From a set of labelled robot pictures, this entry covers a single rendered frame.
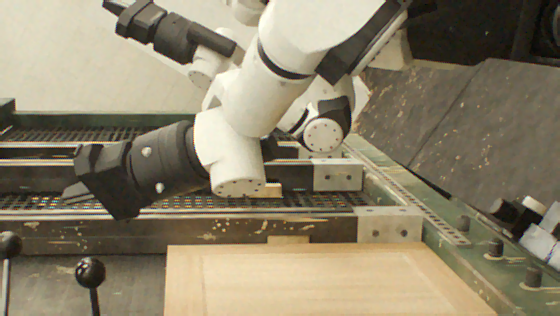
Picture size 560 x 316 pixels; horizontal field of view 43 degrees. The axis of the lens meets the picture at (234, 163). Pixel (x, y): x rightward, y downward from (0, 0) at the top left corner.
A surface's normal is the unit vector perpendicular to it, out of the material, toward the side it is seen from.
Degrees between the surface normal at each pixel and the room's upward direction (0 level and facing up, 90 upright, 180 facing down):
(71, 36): 90
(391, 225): 90
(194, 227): 90
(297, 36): 73
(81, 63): 90
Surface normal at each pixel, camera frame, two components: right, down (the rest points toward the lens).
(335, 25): -0.23, 0.18
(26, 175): 0.07, 0.22
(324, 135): -0.11, 0.49
